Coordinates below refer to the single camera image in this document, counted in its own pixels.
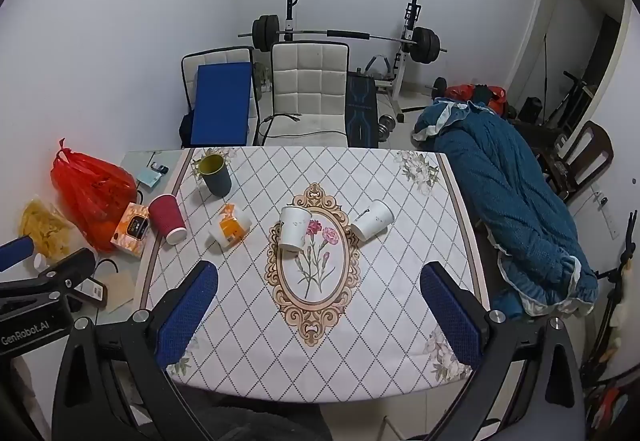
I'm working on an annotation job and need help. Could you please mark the orange tissue box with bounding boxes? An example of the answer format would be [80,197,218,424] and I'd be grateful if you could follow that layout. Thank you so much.
[110,202,151,258]

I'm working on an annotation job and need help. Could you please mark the blue cushion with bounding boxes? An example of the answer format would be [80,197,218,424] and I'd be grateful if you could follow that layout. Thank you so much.
[189,62,253,147]

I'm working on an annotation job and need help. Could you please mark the barbell with black plates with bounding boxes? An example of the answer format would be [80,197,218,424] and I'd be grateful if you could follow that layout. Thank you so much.
[251,14,449,66]

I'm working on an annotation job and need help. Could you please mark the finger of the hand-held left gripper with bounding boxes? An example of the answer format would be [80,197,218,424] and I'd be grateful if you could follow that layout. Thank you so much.
[0,236,35,273]
[0,248,96,304]

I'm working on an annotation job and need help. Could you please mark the black exercise machine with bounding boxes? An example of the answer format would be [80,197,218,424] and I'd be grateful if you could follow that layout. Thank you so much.
[544,70,597,128]

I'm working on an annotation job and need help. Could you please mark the colourful bag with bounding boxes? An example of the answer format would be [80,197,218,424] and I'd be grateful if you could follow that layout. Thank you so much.
[585,371,640,441]

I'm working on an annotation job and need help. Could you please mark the dark wooden chair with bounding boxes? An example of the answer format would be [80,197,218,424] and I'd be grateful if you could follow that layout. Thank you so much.
[542,120,614,202]

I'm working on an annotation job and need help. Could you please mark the red ribbed paper cup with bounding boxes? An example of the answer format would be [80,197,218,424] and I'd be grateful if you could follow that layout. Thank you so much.
[148,193,188,245]

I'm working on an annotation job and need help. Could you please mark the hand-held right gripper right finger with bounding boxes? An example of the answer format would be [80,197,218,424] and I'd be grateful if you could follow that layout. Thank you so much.
[420,262,586,441]

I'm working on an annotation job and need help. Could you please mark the orange and white paper cup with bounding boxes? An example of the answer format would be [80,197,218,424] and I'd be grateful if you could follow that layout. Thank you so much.
[208,204,251,247]

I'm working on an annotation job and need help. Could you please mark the black cable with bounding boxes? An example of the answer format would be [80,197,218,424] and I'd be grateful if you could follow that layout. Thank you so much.
[257,113,304,138]

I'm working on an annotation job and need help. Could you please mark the floral patterned tablecloth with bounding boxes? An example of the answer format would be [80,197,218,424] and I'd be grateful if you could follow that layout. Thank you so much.
[137,147,488,404]

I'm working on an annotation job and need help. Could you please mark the brown paper envelope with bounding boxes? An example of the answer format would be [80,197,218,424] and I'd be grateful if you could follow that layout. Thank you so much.
[102,270,139,312]

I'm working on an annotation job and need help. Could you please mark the white power strip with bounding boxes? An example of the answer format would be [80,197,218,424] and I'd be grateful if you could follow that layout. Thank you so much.
[592,187,621,240]

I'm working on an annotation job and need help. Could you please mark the black mat with blue lines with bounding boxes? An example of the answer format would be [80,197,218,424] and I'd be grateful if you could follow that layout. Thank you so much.
[343,70,379,150]

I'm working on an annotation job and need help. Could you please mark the white weight bench rack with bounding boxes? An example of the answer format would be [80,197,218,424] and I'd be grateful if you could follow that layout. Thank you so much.
[279,0,422,124]

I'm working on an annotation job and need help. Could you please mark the yellow plastic bag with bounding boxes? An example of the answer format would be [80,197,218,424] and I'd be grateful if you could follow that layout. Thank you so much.
[19,197,76,258]

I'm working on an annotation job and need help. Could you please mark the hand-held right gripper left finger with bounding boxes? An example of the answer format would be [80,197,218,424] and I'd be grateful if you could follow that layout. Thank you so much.
[52,260,219,441]

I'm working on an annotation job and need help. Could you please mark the teal quilted blanket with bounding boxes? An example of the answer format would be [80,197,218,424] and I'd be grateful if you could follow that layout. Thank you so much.
[412,97,599,320]

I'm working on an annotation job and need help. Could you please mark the red plastic bag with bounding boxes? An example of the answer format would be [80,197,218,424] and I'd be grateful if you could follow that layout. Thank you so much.
[50,138,138,253]

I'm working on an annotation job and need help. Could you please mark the grey cup with yellow inside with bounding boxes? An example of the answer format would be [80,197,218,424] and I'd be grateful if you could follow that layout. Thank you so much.
[198,153,231,196]

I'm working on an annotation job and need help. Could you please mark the black device with white label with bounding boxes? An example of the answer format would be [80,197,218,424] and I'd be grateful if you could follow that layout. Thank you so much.
[75,278,106,307]

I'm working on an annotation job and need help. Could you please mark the white padded chair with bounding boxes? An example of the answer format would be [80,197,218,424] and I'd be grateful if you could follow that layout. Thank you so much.
[262,41,350,148]
[180,46,261,148]

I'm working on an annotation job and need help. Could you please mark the black speaker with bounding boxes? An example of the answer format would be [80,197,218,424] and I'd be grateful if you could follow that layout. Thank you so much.
[519,97,544,122]

